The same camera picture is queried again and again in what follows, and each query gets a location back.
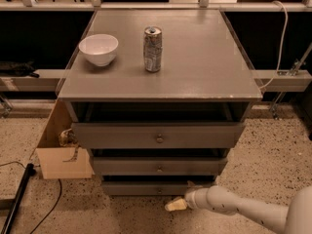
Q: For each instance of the metal clamp bracket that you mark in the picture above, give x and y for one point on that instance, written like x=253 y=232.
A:
x=291 y=72

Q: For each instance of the grey drawer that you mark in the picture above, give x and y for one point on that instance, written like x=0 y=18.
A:
x=126 y=166
x=157 y=135
x=146 y=188

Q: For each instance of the silver drink can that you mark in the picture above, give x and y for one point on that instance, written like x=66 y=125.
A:
x=152 y=48

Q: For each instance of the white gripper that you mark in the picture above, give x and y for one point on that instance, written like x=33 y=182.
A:
x=190 y=199

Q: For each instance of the grey drawer cabinet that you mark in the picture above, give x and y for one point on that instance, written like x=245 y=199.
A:
x=203 y=79

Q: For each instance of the black object on rail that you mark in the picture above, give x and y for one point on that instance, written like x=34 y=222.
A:
x=17 y=69

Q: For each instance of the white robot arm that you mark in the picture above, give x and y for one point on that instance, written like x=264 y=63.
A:
x=296 y=218

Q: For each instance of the metal frame rail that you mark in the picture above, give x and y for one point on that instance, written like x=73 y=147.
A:
x=50 y=80

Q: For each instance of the grey top drawer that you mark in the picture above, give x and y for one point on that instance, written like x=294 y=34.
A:
x=157 y=135

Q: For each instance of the open cardboard box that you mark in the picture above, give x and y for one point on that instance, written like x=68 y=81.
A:
x=57 y=161

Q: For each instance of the black floor pole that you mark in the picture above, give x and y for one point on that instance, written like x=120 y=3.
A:
x=12 y=205

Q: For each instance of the crumpled item in box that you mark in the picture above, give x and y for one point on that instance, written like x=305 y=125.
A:
x=67 y=138

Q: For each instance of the grey bottom drawer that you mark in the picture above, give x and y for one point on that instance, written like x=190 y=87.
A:
x=146 y=188

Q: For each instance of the grey middle drawer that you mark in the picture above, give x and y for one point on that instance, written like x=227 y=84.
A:
x=126 y=166

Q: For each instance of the white ceramic bowl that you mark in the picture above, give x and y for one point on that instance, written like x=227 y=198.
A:
x=99 y=49

